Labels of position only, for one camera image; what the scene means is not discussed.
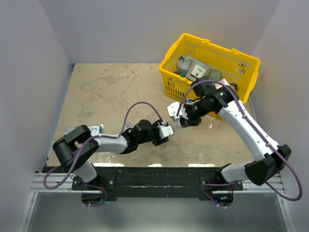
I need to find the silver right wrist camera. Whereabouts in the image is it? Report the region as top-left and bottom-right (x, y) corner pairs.
(167, 101), (188, 121)

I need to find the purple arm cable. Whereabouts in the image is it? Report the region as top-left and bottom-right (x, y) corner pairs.
(176, 79), (303, 201)
(42, 101), (169, 189)

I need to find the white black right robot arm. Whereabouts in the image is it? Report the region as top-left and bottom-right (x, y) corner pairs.
(168, 79), (292, 190)

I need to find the blue label Pocari bottle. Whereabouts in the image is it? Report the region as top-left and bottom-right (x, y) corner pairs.
(185, 99), (194, 105)

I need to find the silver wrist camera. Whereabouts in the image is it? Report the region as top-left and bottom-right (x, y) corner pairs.
(158, 125), (174, 139)
(167, 101), (188, 121)

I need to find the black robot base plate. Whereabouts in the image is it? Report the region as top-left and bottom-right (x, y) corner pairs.
(72, 167), (243, 204)

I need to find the clear plastic bottle large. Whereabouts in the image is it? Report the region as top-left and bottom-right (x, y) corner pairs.
(169, 121), (181, 128)

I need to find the grey wrapped tissue roll rear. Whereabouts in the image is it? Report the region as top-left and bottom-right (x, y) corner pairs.
(177, 56), (194, 76)

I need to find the clear plastic bottle small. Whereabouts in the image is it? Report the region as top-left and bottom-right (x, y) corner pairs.
(125, 120), (132, 129)

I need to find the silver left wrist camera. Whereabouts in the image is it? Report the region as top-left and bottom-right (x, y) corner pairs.
(158, 125), (174, 139)

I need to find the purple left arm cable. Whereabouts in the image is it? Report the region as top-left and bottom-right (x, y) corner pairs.
(42, 101), (169, 189)

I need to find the yellow plastic shopping basket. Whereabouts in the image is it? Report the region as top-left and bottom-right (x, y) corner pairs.
(159, 33), (261, 121)

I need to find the aluminium frame rail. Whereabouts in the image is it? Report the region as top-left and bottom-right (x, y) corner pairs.
(19, 167), (296, 232)

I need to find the pink white tissue roll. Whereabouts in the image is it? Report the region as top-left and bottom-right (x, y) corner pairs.
(213, 78), (236, 91)

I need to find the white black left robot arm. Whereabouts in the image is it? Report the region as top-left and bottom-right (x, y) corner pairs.
(53, 119), (173, 189)

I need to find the blue silver flat box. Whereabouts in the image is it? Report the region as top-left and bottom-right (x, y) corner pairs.
(64, 124), (104, 135)

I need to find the green netted melon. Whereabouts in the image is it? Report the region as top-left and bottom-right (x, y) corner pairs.
(207, 69), (224, 81)

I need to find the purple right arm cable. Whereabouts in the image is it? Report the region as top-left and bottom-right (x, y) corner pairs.
(176, 79), (303, 201)

